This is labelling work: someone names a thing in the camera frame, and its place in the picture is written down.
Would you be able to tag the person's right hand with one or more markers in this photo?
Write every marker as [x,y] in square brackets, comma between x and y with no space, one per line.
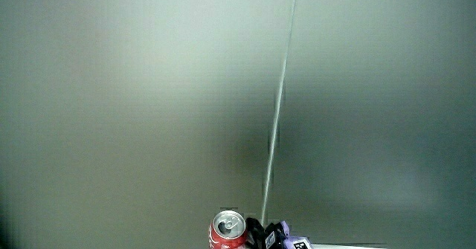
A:
[273,238]

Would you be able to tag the red soda can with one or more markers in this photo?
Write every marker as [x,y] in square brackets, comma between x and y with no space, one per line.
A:
[227,229]

